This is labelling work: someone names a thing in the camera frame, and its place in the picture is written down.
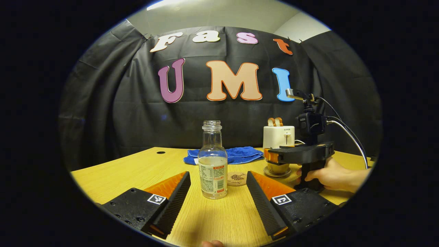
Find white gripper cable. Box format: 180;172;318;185
326;119;370;169

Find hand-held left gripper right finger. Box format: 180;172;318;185
246;170;340;240

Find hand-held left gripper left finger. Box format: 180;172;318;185
98;171;191;240

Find cream toaster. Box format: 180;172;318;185
263;126;295;149

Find clear water bottle orange label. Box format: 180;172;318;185
198;120;228;200

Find cream teacup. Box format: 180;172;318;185
267;161;290;174

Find black backdrop cloth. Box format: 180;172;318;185
58;21;383;172

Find round cork coaster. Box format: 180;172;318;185
227;172;248;187

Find blue towel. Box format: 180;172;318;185
183;146;264;165

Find cream saucer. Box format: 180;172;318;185
263;166;292;177

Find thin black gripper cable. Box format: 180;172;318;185
317;97;367;162

